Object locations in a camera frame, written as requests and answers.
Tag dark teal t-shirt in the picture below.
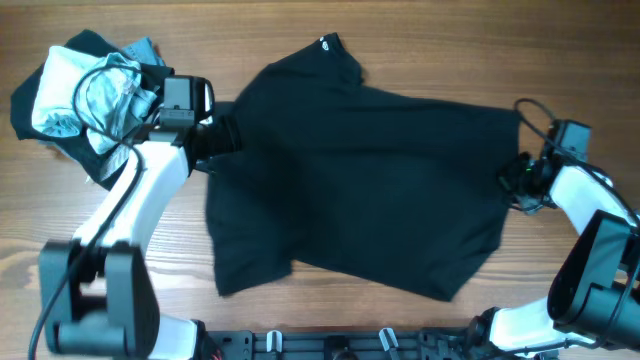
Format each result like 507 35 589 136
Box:
206 33 520 301

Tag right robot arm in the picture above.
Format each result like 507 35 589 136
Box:
462 153 639 359

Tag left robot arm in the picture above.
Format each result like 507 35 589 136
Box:
27 122 239 359

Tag grey blue garment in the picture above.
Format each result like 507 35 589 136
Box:
121 37 165 66

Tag black garment in pile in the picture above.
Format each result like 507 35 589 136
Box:
9 29 176 191

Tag light blue garment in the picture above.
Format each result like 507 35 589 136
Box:
31 46 157 155

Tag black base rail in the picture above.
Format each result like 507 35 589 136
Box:
209 328 523 360

